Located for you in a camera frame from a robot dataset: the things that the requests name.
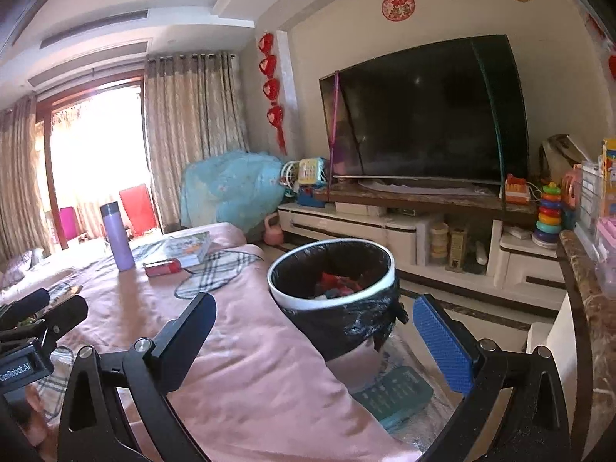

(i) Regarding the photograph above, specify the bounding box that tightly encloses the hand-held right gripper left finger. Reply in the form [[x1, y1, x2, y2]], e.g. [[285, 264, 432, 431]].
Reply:
[[57, 293, 218, 462]]

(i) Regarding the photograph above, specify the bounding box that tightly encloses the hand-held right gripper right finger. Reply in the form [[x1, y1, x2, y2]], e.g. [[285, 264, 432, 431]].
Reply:
[[413, 295, 571, 462]]

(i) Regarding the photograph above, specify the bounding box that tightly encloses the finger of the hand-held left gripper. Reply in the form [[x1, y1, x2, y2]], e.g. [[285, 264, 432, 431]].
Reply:
[[0, 288, 51, 321], [26, 293, 90, 347]]

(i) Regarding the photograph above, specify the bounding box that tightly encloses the bin with black bag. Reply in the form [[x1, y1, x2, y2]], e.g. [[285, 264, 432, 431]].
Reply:
[[267, 239, 410, 362]]

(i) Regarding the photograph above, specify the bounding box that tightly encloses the person's left hand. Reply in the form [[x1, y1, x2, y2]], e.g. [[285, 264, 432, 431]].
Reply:
[[19, 385, 55, 444]]

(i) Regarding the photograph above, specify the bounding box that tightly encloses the purple floral cushion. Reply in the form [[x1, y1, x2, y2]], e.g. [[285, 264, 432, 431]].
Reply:
[[0, 248, 46, 292]]

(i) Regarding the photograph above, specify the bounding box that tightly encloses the plaid cloth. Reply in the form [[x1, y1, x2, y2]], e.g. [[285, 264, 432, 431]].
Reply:
[[174, 249, 265, 301]]

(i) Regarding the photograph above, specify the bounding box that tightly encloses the green floor mat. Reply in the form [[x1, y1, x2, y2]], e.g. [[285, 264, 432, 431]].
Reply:
[[349, 365, 434, 431]]

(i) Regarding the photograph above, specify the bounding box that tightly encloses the red box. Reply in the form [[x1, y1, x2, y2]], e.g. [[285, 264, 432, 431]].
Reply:
[[144, 260, 182, 278]]

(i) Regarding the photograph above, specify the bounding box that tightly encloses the magenta chair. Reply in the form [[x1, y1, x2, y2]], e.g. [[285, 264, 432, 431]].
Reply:
[[59, 206, 80, 241]]

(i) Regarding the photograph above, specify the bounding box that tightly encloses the brown patterned box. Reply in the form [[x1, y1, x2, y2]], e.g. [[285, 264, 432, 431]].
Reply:
[[446, 228, 470, 273]]

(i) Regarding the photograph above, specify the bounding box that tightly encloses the book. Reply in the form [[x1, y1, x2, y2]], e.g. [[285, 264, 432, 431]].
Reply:
[[154, 231, 213, 268]]

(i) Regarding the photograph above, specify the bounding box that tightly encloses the purple thermos bottle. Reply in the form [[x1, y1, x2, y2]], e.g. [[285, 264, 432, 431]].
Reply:
[[99, 202, 136, 273]]

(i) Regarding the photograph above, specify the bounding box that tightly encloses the stack of yellow white jars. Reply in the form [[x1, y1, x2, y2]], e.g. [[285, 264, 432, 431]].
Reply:
[[430, 224, 449, 263]]

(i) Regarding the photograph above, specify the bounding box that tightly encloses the white television cabinet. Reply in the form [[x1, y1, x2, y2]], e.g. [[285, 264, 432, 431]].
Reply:
[[276, 180, 569, 318]]

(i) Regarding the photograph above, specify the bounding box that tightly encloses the beige patterned curtain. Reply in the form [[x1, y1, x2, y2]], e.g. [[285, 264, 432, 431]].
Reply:
[[0, 95, 51, 261], [144, 52, 251, 232]]

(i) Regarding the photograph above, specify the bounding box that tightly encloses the red chair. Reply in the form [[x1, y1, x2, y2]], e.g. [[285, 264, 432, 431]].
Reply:
[[119, 184, 159, 238]]

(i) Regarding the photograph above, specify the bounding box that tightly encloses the pink kettlebell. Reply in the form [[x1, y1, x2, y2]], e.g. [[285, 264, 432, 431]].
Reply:
[[264, 216, 285, 246]]

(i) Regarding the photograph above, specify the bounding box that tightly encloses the marble counter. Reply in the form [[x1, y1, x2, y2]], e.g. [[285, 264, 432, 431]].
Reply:
[[556, 230, 616, 444]]

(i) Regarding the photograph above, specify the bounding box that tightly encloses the white set-top box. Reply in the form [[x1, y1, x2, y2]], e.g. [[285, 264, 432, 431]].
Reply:
[[334, 201, 388, 217]]

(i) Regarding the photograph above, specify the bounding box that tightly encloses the light blue cover bundle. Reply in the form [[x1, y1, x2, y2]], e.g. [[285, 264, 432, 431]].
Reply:
[[180, 150, 287, 241]]

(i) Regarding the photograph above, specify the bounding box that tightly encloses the orange toy phone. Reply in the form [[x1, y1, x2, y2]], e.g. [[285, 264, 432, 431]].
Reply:
[[504, 173, 532, 205]]

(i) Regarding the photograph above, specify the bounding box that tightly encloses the blue storage box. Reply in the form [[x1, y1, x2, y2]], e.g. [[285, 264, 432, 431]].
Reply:
[[297, 185, 328, 208]]

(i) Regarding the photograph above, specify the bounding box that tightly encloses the pink plastic box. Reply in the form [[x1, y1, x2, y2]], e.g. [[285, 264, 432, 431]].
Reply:
[[594, 216, 616, 265]]

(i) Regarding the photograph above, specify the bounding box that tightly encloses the clear plastic box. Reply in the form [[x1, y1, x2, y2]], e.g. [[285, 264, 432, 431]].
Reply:
[[575, 159, 609, 251]]

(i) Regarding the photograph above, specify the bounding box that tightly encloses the cardboard bag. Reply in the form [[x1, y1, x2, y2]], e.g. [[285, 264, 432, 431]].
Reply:
[[539, 134, 590, 188]]

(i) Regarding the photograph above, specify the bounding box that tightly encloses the television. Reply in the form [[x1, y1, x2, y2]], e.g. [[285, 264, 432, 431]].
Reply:
[[319, 35, 530, 184]]

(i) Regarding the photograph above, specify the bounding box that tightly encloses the pink stick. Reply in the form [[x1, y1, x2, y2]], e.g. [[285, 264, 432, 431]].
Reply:
[[327, 71, 341, 203]]

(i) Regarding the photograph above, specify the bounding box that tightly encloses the rainbow stacking ring toy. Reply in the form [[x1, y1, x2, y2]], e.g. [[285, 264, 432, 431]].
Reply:
[[532, 182, 566, 248]]

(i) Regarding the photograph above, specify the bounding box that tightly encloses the red hanging decoration string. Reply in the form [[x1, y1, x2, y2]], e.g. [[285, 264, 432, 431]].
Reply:
[[257, 33, 288, 154]]

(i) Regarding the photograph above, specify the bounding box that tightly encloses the round red wall decoration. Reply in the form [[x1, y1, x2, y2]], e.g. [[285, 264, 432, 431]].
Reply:
[[382, 0, 416, 21]]

